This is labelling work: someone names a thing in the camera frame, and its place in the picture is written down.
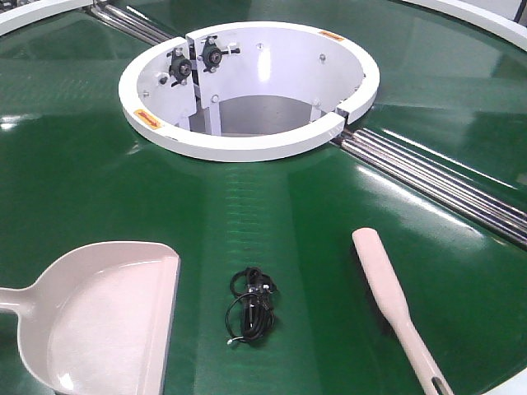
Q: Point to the pink hand broom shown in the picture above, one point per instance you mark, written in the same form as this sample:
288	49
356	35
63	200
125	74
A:
391	301

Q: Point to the pink plastic dustpan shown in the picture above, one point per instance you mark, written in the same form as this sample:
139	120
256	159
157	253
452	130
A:
98	319

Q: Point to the orange arrow sticker front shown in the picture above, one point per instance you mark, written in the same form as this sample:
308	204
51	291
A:
150	120

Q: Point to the orange arrow sticker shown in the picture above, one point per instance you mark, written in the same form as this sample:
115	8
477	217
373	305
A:
331	35
150	120

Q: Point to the orange arrow sticker back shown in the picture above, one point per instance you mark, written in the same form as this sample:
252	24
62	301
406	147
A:
331	35

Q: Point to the top left steel rollers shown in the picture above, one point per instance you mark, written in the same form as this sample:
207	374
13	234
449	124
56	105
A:
128	21

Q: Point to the white outer rim right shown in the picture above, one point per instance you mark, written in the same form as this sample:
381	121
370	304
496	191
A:
491	22

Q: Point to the white rim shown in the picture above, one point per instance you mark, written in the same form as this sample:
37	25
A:
35	11
491	22

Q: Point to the white outer rim left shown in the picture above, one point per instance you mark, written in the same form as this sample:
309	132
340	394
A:
35	11

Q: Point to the right black bearing mount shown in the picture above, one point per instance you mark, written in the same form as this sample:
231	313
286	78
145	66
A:
212	54

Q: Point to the black bearing mount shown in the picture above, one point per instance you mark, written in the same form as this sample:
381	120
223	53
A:
212	54
180	67

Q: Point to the left black bearing mount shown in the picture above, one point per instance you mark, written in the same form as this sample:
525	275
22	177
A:
180	67

